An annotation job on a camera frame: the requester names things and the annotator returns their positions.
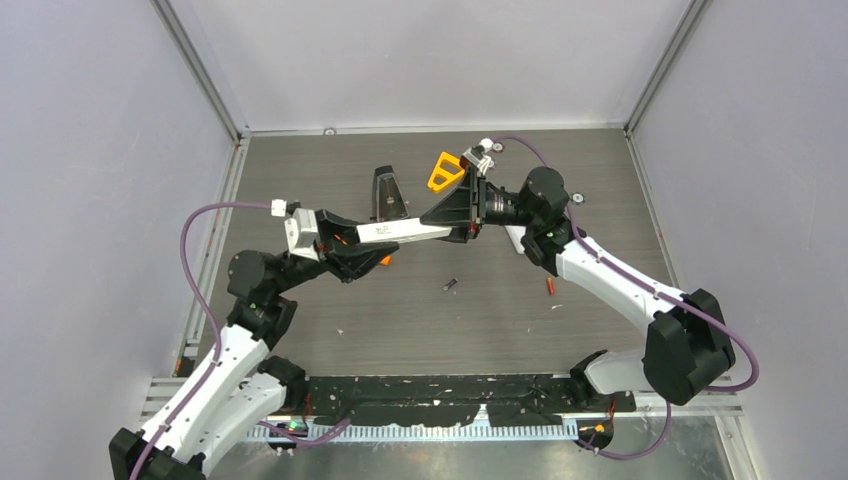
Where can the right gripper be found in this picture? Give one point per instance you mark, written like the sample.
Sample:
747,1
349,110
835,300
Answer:
463,210

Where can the black metronome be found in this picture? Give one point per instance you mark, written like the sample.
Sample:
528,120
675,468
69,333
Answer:
388,203

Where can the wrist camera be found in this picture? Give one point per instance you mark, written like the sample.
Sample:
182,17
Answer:
479,157
300,227

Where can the black battery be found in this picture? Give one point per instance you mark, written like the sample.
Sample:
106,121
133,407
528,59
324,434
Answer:
450,284

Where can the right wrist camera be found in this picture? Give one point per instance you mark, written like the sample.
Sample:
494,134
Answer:
479,157

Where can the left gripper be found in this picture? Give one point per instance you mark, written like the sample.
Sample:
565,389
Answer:
339,253

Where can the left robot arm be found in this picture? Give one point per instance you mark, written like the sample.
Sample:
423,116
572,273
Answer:
239,382

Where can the long white box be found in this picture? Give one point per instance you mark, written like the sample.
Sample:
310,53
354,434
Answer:
400,231

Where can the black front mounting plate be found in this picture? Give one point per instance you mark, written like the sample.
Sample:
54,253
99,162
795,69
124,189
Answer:
449,400

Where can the yellow triangle bracket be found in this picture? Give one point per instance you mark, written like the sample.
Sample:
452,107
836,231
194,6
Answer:
447,171

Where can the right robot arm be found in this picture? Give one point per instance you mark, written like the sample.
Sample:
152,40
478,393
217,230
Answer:
687,346

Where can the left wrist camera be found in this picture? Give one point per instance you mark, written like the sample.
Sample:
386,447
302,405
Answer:
300,227

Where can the white remote control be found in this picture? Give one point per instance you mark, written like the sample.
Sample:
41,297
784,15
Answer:
515,234

